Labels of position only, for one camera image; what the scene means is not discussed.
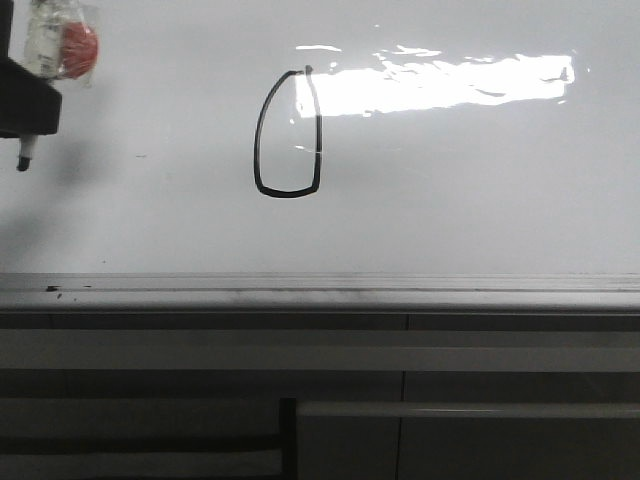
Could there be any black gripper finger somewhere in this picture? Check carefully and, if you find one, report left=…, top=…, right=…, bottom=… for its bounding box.
left=0, top=0, right=62, bottom=139

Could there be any red magnet taped to marker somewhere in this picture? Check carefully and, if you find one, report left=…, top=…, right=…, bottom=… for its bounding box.
left=57, top=1, right=100, bottom=88

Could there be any white whiteboard marker pen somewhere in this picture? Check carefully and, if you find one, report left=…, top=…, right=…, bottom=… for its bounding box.
left=15, top=0, right=84, bottom=173

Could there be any white whiteboard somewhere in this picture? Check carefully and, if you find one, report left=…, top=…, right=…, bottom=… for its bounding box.
left=1, top=1, right=639, bottom=275

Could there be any aluminium whiteboard tray rail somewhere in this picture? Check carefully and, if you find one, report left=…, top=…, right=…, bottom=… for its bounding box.
left=1, top=273, right=639, bottom=315

